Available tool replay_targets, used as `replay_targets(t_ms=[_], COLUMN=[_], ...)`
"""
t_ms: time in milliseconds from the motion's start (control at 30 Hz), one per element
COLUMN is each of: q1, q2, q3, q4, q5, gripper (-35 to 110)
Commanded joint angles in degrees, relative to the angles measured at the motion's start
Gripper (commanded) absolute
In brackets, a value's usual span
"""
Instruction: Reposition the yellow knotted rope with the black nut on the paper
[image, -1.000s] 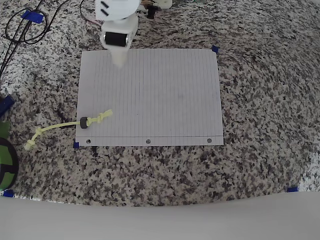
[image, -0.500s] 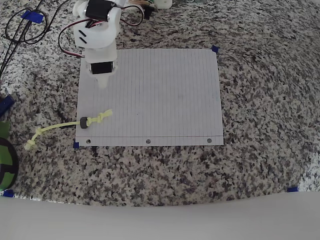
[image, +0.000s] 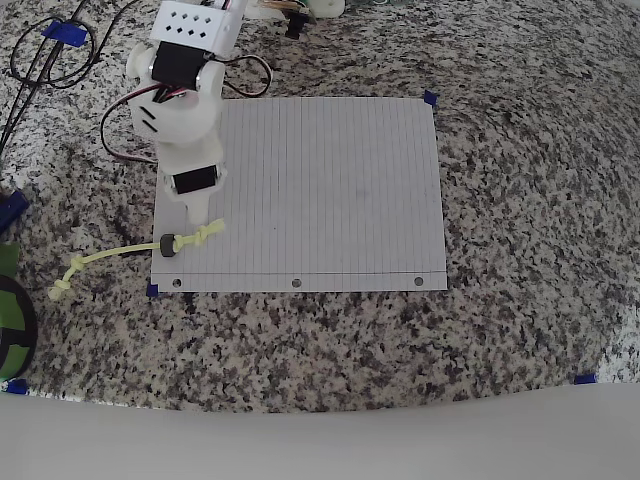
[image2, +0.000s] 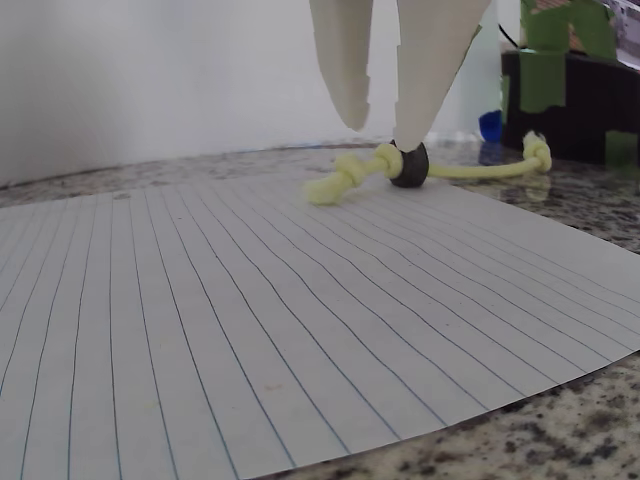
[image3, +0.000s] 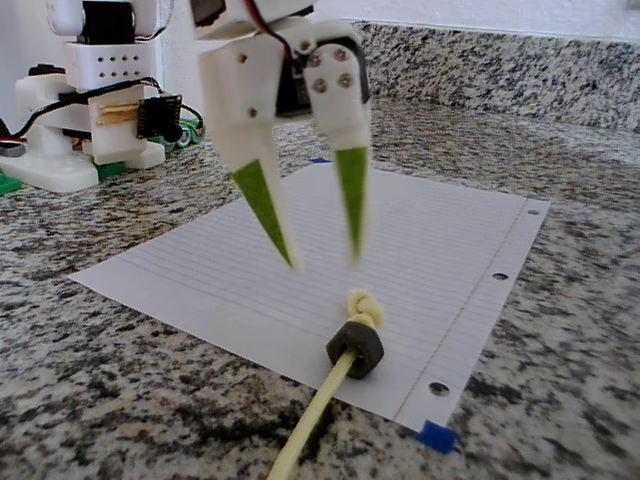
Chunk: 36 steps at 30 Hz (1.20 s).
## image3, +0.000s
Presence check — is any lined paper sheet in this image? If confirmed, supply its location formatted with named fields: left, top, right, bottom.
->
left=68, top=162, right=552, bottom=432

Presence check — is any black ring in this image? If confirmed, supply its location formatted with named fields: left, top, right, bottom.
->
left=325, top=321, right=386, bottom=380

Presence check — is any black base cable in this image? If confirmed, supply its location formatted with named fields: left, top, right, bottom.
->
left=7, top=74, right=206, bottom=146

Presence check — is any wooden stick spacer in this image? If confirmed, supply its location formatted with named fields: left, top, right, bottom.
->
left=97, top=101, right=141, bottom=127

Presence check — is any black camera module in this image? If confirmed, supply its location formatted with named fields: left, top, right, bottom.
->
left=137, top=93, right=184, bottom=142

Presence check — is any yellow-green knotted rope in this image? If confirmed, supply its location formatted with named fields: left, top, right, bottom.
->
left=267, top=288, right=387, bottom=480

